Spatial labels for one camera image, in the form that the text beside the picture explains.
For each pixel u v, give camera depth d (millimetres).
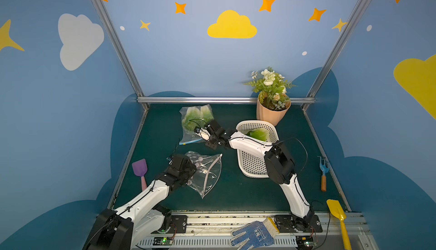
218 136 724
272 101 1015
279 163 551
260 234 717
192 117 1013
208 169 843
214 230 734
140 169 908
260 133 957
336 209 771
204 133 838
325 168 922
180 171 662
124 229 400
